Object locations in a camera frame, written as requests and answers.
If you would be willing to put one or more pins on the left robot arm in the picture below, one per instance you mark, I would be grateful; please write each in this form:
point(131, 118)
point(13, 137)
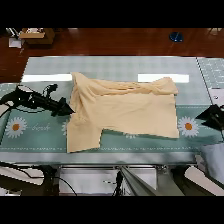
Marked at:
point(28, 97)

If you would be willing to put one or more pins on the silver frame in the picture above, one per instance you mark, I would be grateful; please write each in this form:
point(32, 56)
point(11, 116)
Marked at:
point(141, 187)

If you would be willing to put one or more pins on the light blue garment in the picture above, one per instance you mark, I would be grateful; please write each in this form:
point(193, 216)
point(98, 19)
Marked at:
point(215, 160)

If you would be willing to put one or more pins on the blue round object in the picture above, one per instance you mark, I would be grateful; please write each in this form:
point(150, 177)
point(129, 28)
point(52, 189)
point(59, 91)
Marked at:
point(176, 36)

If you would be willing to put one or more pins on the cream T-shirt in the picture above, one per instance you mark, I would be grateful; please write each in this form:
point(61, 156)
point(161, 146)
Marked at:
point(126, 113)

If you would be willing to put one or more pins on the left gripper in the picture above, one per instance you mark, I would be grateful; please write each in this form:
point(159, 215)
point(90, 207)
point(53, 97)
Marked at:
point(61, 107)

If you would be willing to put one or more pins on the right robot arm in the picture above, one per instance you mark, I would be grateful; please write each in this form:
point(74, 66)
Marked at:
point(213, 116)

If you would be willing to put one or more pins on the cardboard box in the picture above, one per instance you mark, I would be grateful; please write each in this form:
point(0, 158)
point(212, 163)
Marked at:
point(37, 36)

